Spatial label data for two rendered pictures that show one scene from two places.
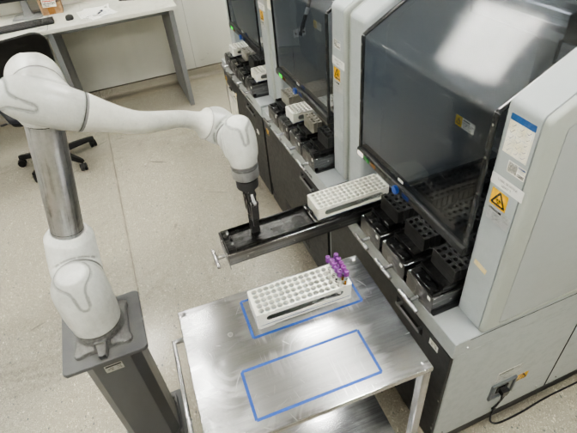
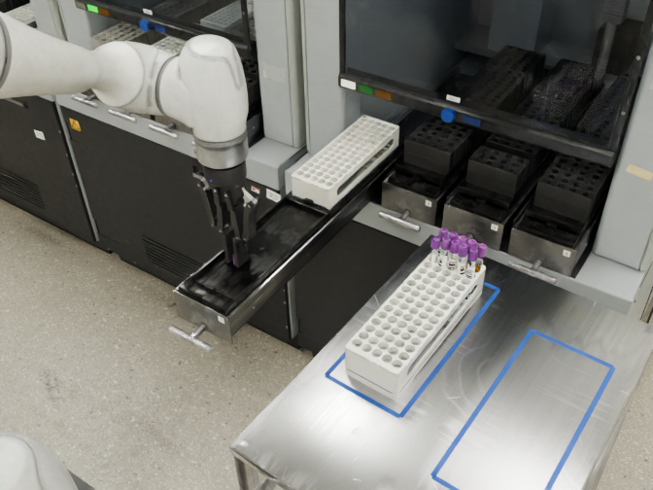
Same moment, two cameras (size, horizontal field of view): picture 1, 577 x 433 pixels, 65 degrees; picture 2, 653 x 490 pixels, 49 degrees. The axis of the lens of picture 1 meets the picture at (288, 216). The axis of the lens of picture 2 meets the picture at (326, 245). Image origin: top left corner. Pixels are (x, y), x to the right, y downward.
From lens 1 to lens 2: 0.71 m
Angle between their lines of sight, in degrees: 28
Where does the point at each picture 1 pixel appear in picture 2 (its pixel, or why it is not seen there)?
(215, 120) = (145, 61)
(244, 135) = (234, 67)
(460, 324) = (613, 273)
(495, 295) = not seen: outside the picture
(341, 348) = (535, 365)
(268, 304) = (397, 349)
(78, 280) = (19, 470)
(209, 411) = not seen: outside the picture
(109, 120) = (44, 60)
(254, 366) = (443, 456)
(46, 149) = not seen: outside the picture
